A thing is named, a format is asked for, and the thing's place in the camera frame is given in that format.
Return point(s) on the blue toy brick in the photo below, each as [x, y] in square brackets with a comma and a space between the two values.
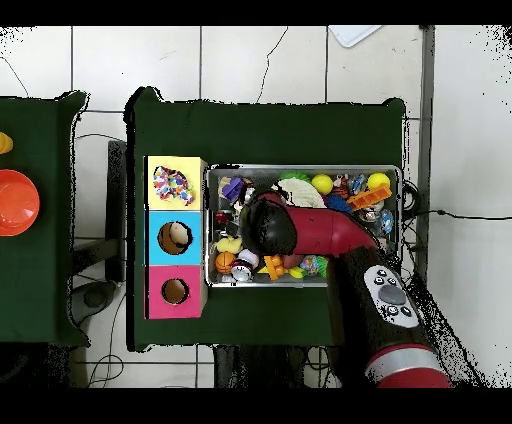
[232, 188]

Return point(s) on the green spiky ball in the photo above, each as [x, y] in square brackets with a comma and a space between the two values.
[322, 266]
[294, 175]

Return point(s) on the yellow smiley ball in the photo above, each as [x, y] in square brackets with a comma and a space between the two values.
[378, 181]

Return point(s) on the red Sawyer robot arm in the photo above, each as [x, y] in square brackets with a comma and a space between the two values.
[332, 232]

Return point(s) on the colourful dotted cloth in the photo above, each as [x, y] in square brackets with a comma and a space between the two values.
[186, 194]
[162, 180]

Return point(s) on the neighbouring green cloth table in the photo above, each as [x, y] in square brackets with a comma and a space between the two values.
[36, 220]

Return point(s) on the white tray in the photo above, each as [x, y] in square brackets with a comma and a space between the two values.
[352, 35]

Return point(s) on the orange striped tiger toy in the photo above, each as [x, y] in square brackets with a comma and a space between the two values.
[342, 188]

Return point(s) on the yellow plastic toy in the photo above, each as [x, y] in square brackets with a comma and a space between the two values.
[4, 143]

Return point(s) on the orange toy brick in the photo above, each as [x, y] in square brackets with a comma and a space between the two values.
[368, 198]

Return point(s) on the cream waffle cloth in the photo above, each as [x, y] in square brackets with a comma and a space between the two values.
[300, 192]

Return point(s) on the dark green table cloth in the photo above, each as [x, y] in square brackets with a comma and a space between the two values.
[260, 132]

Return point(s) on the wooden box with three holes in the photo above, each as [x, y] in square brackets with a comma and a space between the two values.
[192, 240]

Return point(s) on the small orange basketball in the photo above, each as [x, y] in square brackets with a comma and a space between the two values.
[225, 262]

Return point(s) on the silver mesh bin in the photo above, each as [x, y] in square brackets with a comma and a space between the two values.
[260, 283]

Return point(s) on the blue spiky ball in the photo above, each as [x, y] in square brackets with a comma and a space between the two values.
[338, 203]

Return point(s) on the orange plastic bowl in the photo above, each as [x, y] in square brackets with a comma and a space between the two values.
[16, 202]

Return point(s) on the plain yellow ball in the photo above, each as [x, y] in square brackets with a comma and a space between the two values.
[322, 184]

